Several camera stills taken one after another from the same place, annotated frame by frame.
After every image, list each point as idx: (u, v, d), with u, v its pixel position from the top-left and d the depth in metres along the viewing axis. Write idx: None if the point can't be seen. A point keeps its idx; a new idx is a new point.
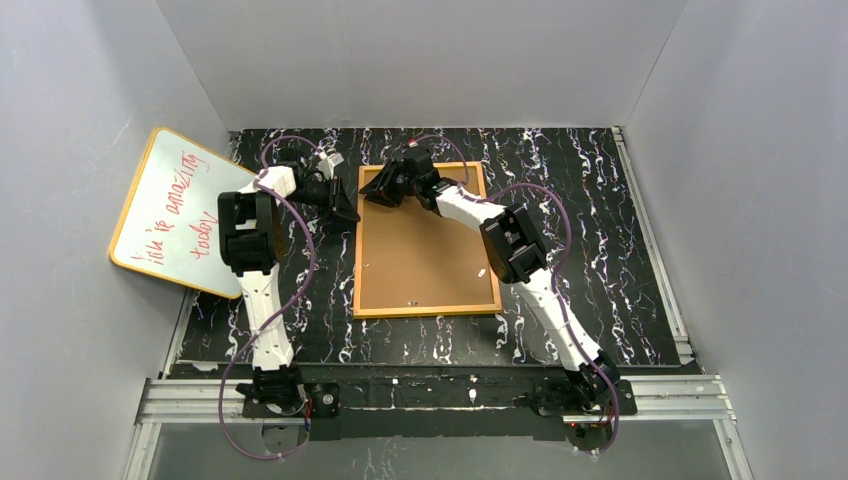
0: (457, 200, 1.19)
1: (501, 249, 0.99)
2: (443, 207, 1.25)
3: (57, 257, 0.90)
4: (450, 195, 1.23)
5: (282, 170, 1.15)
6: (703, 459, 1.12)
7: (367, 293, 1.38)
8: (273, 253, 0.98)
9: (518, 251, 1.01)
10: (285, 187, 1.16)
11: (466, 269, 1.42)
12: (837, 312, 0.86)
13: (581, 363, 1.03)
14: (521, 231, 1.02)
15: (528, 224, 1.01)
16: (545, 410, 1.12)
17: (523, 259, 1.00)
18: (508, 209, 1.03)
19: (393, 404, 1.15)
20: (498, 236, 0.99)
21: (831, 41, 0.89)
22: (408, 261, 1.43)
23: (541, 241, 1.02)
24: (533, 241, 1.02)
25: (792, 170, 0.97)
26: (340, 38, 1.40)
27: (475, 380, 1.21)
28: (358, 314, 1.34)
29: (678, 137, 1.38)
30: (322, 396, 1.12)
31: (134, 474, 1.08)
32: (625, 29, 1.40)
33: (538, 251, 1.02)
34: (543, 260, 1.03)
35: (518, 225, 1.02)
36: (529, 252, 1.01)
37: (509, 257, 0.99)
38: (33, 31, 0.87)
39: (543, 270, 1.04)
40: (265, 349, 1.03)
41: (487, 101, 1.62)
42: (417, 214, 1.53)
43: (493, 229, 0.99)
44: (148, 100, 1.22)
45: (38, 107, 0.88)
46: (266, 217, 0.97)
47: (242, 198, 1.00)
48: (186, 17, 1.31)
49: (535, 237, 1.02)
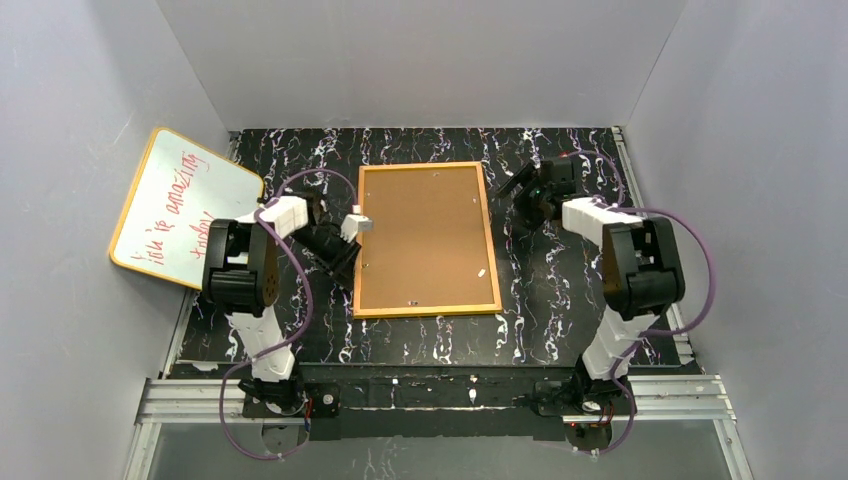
0: (590, 207, 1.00)
1: (623, 257, 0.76)
2: (570, 217, 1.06)
3: (58, 257, 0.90)
4: (583, 204, 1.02)
5: (293, 201, 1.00)
6: (702, 459, 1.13)
7: (368, 294, 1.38)
8: (262, 296, 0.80)
9: (647, 272, 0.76)
10: (295, 221, 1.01)
11: (466, 268, 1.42)
12: (835, 313, 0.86)
13: (600, 375, 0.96)
14: (657, 253, 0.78)
15: (667, 242, 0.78)
16: (545, 410, 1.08)
17: (650, 285, 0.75)
18: (649, 221, 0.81)
19: (393, 404, 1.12)
20: (623, 243, 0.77)
21: (831, 40, 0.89)
22: (412, 260, 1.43)
23: (680, 272, 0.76)
24: (670, 269, 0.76)
25: (792, 170, 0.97)
26: (340, 38, 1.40)
27: (475, 380, 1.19)
28: (358, 314, 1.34)
29: (678, 137, 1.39)
30: (322, 396, 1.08)
31: (135, 474, 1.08)
32: (624, 30, 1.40)
33: (673, 284, 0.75)
34: (673, 300, 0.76)
35: (655, 243, 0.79)
36: (659, 278, 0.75)
37: (632, 272, 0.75)
38: (33, 29, 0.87)
39: (651, 315, 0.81)
40: (263, 366, 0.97)
41: (487, 101, 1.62)
42: (420, 214, 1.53)
43: (619, 231, 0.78)
44: (148, 100, 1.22)
45: (39, 107, 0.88)
46: (260, 253, 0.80)
47: (238, 228, 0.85)
48: (186, 16, 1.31)
49: (673, 264, 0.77)
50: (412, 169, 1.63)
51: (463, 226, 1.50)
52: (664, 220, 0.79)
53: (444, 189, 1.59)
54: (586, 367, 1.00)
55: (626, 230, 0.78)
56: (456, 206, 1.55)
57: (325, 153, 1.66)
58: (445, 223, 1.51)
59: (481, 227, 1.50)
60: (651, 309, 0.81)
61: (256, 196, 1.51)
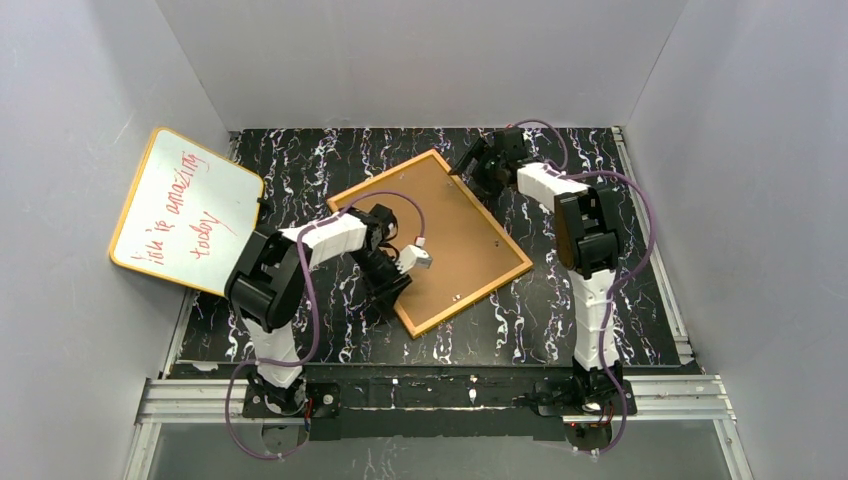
0: (541, 175, 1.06)
1: (573, 225, 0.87)
2: (525, 185, 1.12)
3: (57, 258, 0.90)
4: (536, 172, 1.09)
5: (352, 224, 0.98)
6: (702, 458, 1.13)
7: (413, 309, 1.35)
8: (270, 317, 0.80)
9: (592, 236, 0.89)
10: (349, 243, 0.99)
11: (484, 245, 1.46)
12: (835, 313, 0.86)
13: (592, 365, 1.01)
14: (602, 216, 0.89)
15: (611, 208, 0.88)
16: (545, 410, 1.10)
17: (596, 247, 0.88)
18: (592, 189, 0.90)
19: (393, 404, 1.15)
20: (571, 211, 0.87)
21: (831, 40, 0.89)
22: (434, 269, 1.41)
23: (621, 232, 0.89)
24: (612, 231, 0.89)
25: (792, 170, 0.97)
26: (339, 38, 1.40)
27: (475, 380, 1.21)
28: (417, 333, 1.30)
29: (678, 137, 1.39)
30: (322, 396, 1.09)
31: (134, 474, 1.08)
32: (624, 31, 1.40)
33: (614, 244, 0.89)
34: (617, 254, 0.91)
35: (599, 208, 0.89)
36: (603, 239, 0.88)
37: (579, 238, 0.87)
38: (33, 30, 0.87)
39: (607, 270, 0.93)
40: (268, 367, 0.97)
41: (487, 101, 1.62)
42: (419, 218, 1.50)
43: (568, 202, 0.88)
44: (148, 100, 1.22)
45: (39, 107, 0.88)
46: (285, 276, 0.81)
47: (280, 241, 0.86)
48: (186, 17, 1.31)
49: (615, 226, 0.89)
50: (379, 179, 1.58)
51: (459, 216, 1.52)
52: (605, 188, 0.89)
53: (420, 182, 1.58)
54: (582, 364, 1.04)
55: (574, 201, 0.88)
56: (440, 198, 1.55)
57: (325, 153, 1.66)
58: (439, 220, 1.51)
59: (475, 208, 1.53)
60: (606, 264, 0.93)
61: (256, 196, 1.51)
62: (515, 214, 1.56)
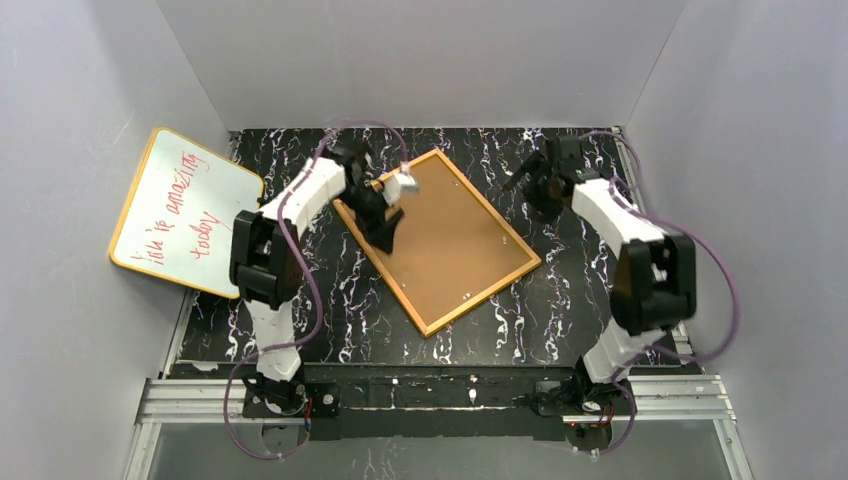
0: (605, 201, 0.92)
1: (641, 280, 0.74)
2: (583, 212, 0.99)
3: (58, 257, 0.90)
4: (598, 194, 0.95)
5: (327, 173, 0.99)
6: (702, 458, 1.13)
7: (423, 308, 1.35)
8: (280, 291, 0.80)
9: (660, 295, 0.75)
10: (329, 193, 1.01)
11: (492, 242, 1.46)
12: (836, 312, 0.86)
13: (600, 379, 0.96)
14: (674, 273, 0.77)
15: (686, 265, 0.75)
16: (545, 410, 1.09)
17: (661, 308, 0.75)
18: (668, 237, 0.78)
19: (392, 404, 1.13)
20: (642, 264, 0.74)
21: (831, 40, 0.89)
22: (441, 269, 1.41)
23: (693, 297, 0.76)
24: (685, 294, 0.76)
25: (792, 170, 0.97)
26: (339, 38, 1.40)
27: (475, 380, 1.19)
28: (429, 332, 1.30)
29: (678, 137, 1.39)
30: (322, 396, 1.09)
31: (135, 474, 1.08)
32: (624, 31, 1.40)
33: (683, 308, 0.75)
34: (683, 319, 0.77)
35: (673, 261, 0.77)
36: (672, 299, 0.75)
37: (644, 295, 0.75)
38: (33, 29, 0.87)
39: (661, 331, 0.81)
40: (267, 361, 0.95)
41: (487, 101, 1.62)
42: (425, 218, 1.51)
43: (638, 252, 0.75)
44: (148, 99, 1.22)
45: (39, 107, 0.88)
46: (280, 254, 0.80)
47: (262, 221, 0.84)
48: (186, 17, 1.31)
49: (688, 288, 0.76)
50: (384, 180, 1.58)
51: (464, 214, 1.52)
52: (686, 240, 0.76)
53: (425, 182, 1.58)
54: (586, 369, 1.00)
55: (645, 250, 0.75)
56: (446, 197, 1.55)
57: None
58: (444, 219, 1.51)
59: (481, 207, 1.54)
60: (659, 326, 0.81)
61: (256, 196, 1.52)
62: (515, 214, 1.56)
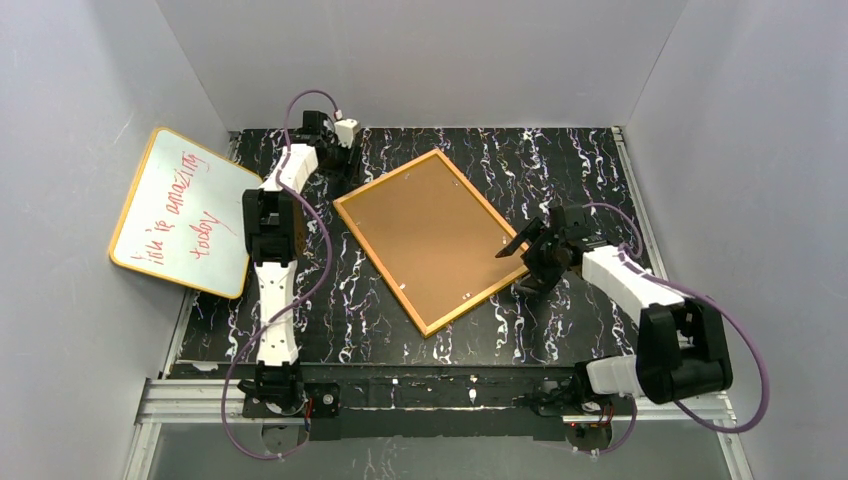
0: (617, 267, 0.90)
1: (671, 351, 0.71)
2: (592, 272, 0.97)
3: (57, 257, 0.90)
4: (609, 260, 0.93)
5: (303, 152, 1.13)
6: (703, 458, 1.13)
7: (424, 309, 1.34)
8: (293, 249, 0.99)
9: (693, 364, 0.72)
10: (308, 168, 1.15)
11: (491, 243, 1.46)
12: (836, 313, 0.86)
13: (601, 391, 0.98)
14: (701, 338, 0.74)
15: (714, 329, 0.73)
16: (545, 410, 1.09)
17: (696, 378, 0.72)
18: (690, 300, 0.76)
19: (393, 404, 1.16)
20: (669, 333, 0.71)
21: (832, 40, 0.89)
22: (441, 269, 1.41)
23: (726, 362, 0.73)
24: (717, 359, 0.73)
25: (792, 170, 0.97)
26: (339, 38, 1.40)
27: (475, 380, 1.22)
28: (428, 332, 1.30)
29: (679, 136, 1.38)
30: (322, 396, 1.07)
31: (135, 474, 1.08)
32: (624, 31, 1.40)
33: (717, 376, 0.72)
34: (716, 389, 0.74)
35: (699, 327, 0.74)
36: (704, 368, 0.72)
37: (676, 366, 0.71)
38: (33, 29, 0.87)
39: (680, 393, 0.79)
40: (271, 343, 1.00)
41: (487, 101, 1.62)
42: (424, 218, 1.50)
43: (665, 320, 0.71)
44: (148, 100, 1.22)
45: (40, 108, 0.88)
46: (289, 218, 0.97)
47: (265, 196, 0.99)
48: (186, 17, 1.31)
49: (719, 352, 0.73)
50: (384, 180, 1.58)
51: (464, 215, 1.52)
52: (709, 303, 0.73)
53: (425, 181, 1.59)
54: (588, 371, 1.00)
55: (668, 317, 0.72)
56: (445, 197, 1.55)
57: None
58: (444, 219, 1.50)
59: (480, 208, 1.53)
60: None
61: None
62: (515, 214, 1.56)
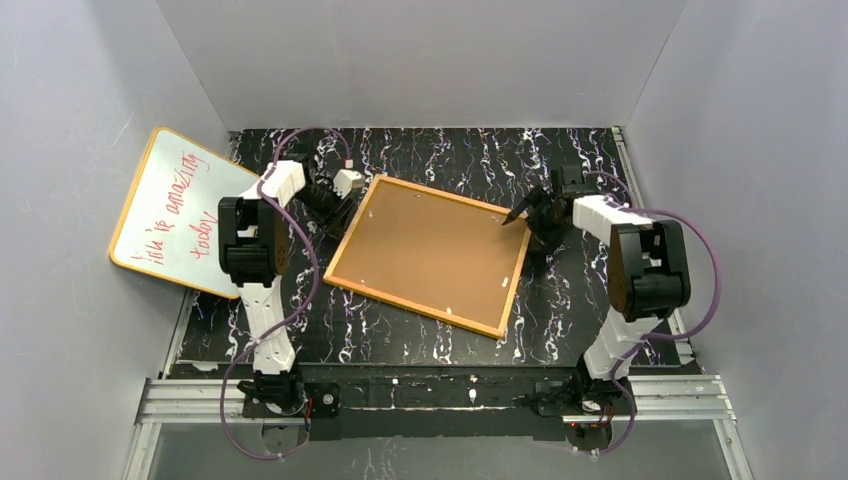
0: (601, 206, 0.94)
1: (630, 259, 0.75)
2: (580, 214, 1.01)
3: (58, 258, 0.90)
4: (595, 202, 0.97)
5: (291, 167, 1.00)
6: (703, 458, 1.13)
7: (480, 318, 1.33)
8: (275, 265, 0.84)
9: (652, 275, 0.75)
10: (294, 185, 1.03)
11: (488, 228, 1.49)
12: (836, 313, 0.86)
13: (598, 373, 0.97)
14: (665, 256, 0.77)
15: (676, 247, 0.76)
16: (544, 410, 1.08)
17: (656, 288, 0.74)
18: (658, 224, 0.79)
19: (393, 404, 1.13)
20: (631, 245, 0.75)
21: (831, 40, 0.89)
22: (470, 288, 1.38)
23: (686, 278, 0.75)
24: (677, 274, 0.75)
25: (793, 170, 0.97)
26: (339, 38, 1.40)
27: (475, 380, 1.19)
28: (501, 332, 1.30)
29: (679, 136, 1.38)
30: (322, 396, 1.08)
31: (135, 474, 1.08)
32: (623, 31, 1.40)
33: (679, 289, 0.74)
34: (678, 305, 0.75)
35: (663, 246, 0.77)
36: (666, 282, 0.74)
37: (636, 275, 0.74)
38: (33, 30, 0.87)
39: (654, 319, 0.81)
40: (265, 355, 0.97)
41: (486, 101, 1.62)
42: (425, 242, 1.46)
43: (629, 234, 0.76)
44: (148, 100, 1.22)
45: (40, 108, 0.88)
46: (269, 228, 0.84)
47: (244, 205, 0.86)
48: (186, 17, 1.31)
49: (680, 268, 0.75)
50: (353, 228, 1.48)
51: (453, 221, 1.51)
52: (673, 223, 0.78)
53: (394, 205, 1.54)
54: (586, 365, 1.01)
55: (635, 233, 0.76)
56: (427, 217, 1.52)
57: (325, 153, 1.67)
58: (440, 235, 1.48)
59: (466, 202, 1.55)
60: (654, 313, 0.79)
61: None
62: None
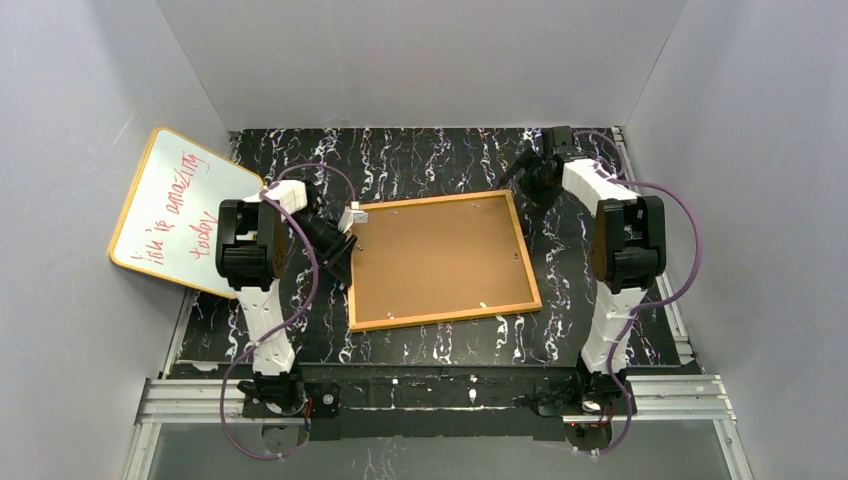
0: (587, 172, 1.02)
1: (612, 234, 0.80)
2: (568, 180, 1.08)
3: (58, 257, 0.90)
4: (582, 167, 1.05)
5: (294, 184, 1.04)
6: (703, 458, 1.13)
7: (509, 298, 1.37)
8: (273, 268, 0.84)
9: (631, 248, 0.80)
10: (296, 202, 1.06)
11: (479, 218, 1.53)
12: (835, 312, 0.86)
13: (597, 367, 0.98)
14: (645, 229, 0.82)
15: (657, 221, 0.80)
16: (545, 410, 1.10)
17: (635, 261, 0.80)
18: (640, 198, 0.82)
19: (393, 404, 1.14)
20: (615, 221, 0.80)
21: (830, 40, 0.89)
22: (489, 282, 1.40)
23: (664, 251, 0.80)
24: (655, 247, 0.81)
25: (793, 170, 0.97)
26: (339, 38, 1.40)
27: (475, 380, 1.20)
28: (537, 301, 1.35)
29: (678, 136, 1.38)
30: (322, 396, 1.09)
31: (134, 474, 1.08)
32: (623, 32, 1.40)
33: (655, 262, 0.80)
34: (655, 274, 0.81)
35: (644, 220, 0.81)
36: (644, 255, 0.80)
37: (617, 249, 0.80)
38: (33, 30, 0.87)
39: (639, 289, 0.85)
40: (265, 357, 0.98)
41: (486, 101, 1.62)
42: (434, 256, 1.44)
43: (612, 210, 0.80)
44: (148, 100, 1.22)
45: (40, 108, 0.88)
46: (268, 229, 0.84)
47: (245, 208, 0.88)
48: (186, 17, 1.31)
49: (658, 241, 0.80)
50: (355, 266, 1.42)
51: (452, 225, 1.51)
52: (655, 199, 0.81)
53: (385, 230, 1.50)
54: (586, 361, 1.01)
55: (618, 209, 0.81)
56: (427, 231, 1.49)
57: (325, 153, 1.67)
58: (446, 245, 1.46)
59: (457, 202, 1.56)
60: (637, 282, 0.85)
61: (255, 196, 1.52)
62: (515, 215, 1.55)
